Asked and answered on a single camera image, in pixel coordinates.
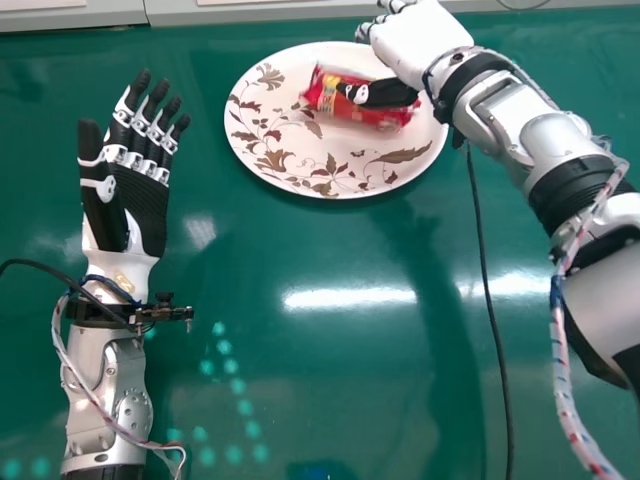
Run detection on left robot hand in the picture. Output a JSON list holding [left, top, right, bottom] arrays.
[[66, 68, 193, 329]]

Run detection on red blue striped cable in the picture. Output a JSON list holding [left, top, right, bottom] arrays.
[[49, 292, 188, 480], [548, 159, 630, 480]]

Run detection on red biscuit packet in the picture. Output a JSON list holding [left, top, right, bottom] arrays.
[[299, 62, 423, 134]]

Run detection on black cable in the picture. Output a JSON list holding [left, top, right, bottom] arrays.
[[451, 127, 516, 480], [0, 257, 139, 321]]

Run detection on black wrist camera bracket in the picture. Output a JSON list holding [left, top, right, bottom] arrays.
[[127, 293, 196, 334]]

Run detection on plate with brown leaf pattern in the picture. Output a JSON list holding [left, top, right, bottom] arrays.
[[223, 40, 450, 201]]

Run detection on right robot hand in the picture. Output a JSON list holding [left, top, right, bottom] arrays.
[[343, 0, 512, 125]]

